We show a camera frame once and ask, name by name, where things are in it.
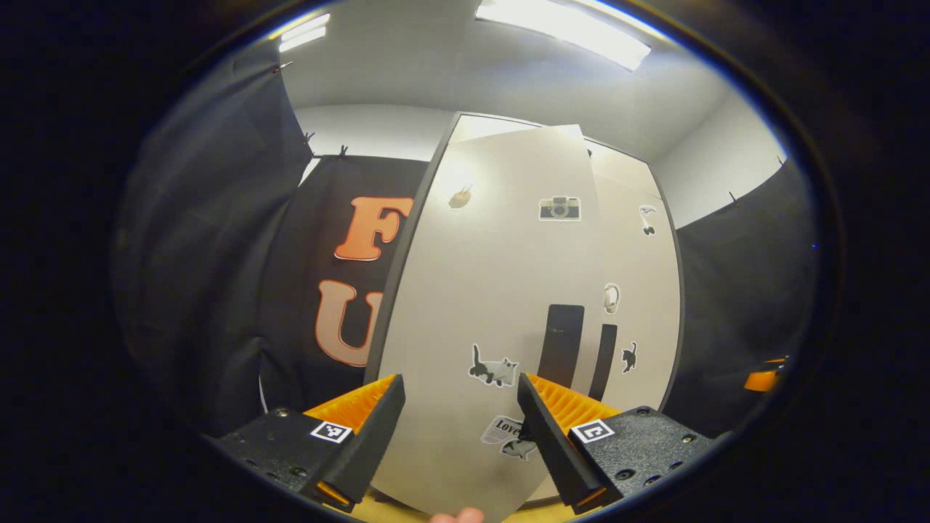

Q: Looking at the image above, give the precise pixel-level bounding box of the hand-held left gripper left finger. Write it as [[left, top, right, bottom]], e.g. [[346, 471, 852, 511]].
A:
[[206, 373, 408, 514]]

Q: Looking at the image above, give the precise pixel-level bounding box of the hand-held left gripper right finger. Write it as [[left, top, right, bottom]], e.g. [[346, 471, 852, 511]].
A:
[[517, 371, 718, 515]]

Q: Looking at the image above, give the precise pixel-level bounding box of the white cabinet door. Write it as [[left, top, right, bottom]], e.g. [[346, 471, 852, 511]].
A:
[[585, 142, 684, 415], [367, 125, 604, 523]]

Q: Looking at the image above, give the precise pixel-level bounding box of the white and grey cabinet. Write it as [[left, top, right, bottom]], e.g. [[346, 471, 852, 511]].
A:
[[363, 111, 685, 509]]

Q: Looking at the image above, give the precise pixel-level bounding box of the black backdrop cloth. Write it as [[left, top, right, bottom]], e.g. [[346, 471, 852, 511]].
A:
[[663, 158, 820, 437], [113, 44, 431, 437]]

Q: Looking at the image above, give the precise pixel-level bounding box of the large ceiling light panel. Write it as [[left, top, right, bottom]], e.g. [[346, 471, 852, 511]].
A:
[[476, 0, 652, 71]]

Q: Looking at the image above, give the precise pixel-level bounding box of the small ceiling light panel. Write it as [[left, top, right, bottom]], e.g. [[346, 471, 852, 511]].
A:
[[278, 13, 331, 53]]

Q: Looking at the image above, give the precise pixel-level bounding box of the black door handle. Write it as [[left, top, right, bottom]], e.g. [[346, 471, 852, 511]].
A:
[[589, 323, 618, 402], [538, 304, 586, 389]]

